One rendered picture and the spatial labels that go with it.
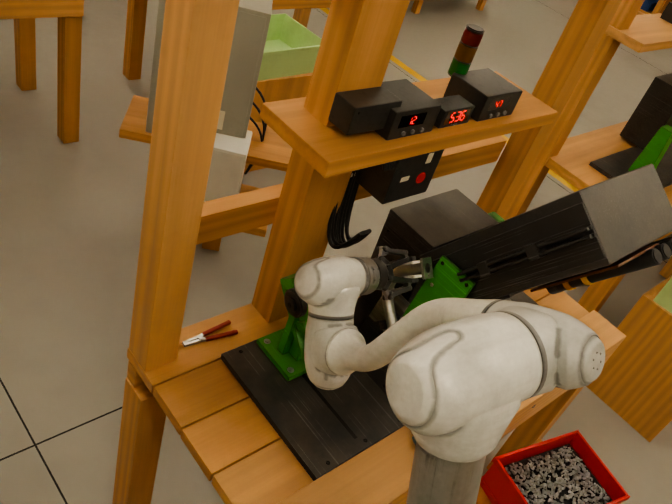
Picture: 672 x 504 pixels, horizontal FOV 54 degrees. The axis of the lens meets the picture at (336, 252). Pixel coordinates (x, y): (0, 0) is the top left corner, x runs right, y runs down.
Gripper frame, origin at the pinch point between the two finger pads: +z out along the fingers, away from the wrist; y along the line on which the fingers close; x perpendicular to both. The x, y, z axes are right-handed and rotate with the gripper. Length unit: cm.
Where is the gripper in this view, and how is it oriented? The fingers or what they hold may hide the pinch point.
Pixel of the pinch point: (415, 269)
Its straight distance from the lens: 170.0
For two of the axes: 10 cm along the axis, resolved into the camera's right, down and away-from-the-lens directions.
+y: -1.0, -9.9, 0.2
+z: 6.5, -0.5, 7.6
